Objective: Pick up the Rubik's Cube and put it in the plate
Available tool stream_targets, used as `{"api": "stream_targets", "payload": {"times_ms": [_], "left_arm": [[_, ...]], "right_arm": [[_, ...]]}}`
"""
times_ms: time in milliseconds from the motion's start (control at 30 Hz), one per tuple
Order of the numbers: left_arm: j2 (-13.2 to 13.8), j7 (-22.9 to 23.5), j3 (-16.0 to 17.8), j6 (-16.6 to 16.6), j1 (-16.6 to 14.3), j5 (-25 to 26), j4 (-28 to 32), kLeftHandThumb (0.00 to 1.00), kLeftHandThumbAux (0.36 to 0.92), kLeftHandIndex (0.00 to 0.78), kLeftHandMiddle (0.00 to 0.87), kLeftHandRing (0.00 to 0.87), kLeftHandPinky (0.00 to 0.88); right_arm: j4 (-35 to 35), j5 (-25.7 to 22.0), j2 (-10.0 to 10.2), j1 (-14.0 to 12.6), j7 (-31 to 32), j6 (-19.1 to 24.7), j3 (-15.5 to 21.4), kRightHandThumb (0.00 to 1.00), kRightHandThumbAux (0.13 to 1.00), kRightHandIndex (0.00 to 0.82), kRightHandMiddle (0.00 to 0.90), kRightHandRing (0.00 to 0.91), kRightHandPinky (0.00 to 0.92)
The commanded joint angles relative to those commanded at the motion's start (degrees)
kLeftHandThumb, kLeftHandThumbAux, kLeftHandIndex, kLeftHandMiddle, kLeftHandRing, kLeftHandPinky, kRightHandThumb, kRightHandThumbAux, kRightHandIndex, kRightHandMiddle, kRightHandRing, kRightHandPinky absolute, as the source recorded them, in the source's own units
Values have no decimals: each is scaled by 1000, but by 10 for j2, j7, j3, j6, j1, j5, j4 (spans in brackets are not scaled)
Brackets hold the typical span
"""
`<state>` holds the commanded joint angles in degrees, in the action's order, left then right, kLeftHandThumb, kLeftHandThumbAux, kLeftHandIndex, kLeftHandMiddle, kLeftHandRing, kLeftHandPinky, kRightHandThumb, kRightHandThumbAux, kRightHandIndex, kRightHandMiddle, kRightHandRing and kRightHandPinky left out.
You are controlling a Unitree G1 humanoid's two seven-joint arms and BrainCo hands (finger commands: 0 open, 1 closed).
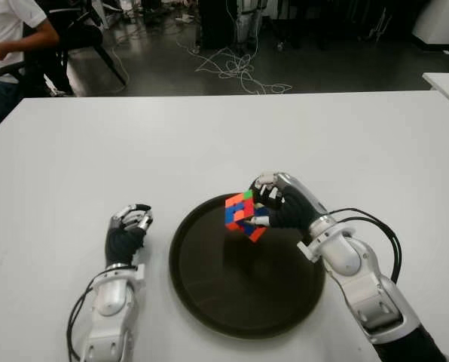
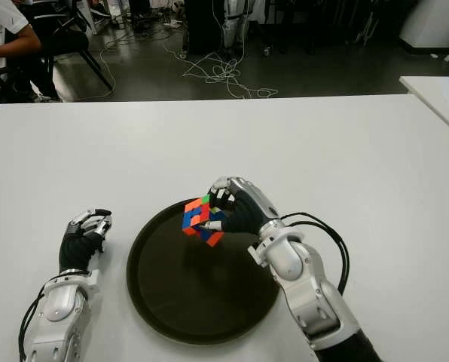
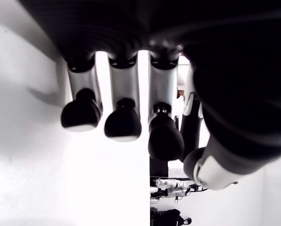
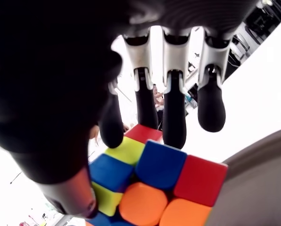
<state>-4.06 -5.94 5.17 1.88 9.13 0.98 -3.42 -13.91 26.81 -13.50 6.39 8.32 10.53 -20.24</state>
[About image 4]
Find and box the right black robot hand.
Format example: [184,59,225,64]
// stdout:
[0,0,265,219]

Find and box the multicoloured Rubik's cube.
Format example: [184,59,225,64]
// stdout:
[85,124,228,226]

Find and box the dark brown round plate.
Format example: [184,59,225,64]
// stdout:
[206,126,281,226]

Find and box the person in white shirt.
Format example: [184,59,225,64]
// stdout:
[152,84,166,112]

